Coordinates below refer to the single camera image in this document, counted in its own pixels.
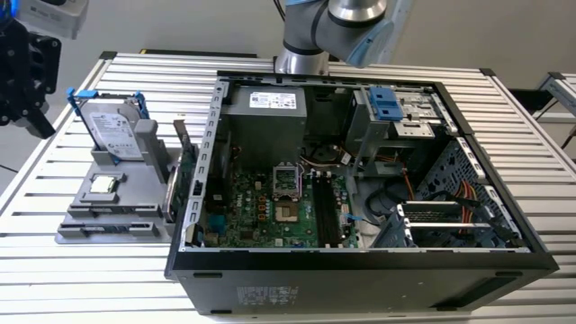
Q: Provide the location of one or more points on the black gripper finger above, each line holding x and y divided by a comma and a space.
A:
43, 67

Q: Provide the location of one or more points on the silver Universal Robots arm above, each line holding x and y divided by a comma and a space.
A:
315, 27

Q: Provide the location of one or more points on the RAM slot white clips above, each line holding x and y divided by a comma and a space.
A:
323, 209
335, 209

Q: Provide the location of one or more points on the silver disk in blue carrier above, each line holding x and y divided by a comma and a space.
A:
109, 131

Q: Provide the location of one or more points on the silver CPU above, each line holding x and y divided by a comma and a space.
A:
103, 184

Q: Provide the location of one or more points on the grey parts rack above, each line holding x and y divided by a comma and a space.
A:
131, 189

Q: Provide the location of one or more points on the green graphics card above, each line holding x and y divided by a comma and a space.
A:
185, 168

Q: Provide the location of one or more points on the grey power supply unit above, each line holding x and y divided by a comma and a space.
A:
265, 135

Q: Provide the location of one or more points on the blue expansion slot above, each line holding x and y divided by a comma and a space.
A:
216, 224

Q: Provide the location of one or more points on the thin locking lever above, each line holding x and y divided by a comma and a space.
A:
300, 184

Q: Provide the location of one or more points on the round black cooler fan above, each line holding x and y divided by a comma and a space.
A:
325, 153

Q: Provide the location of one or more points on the CPU socket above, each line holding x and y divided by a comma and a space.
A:
285, 212

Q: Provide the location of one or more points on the green motherboard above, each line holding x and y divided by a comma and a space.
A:
288, 233

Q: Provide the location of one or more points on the blue drive latch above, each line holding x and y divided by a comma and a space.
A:
384, 103

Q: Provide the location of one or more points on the black open PC case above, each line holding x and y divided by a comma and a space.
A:
315, 290

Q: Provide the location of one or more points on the grey metal disk bay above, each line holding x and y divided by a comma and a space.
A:
449, 225

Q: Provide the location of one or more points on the aluminium slat side table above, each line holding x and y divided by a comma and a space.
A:
564, 82

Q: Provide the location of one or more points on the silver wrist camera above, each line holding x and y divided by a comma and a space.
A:
53, 17

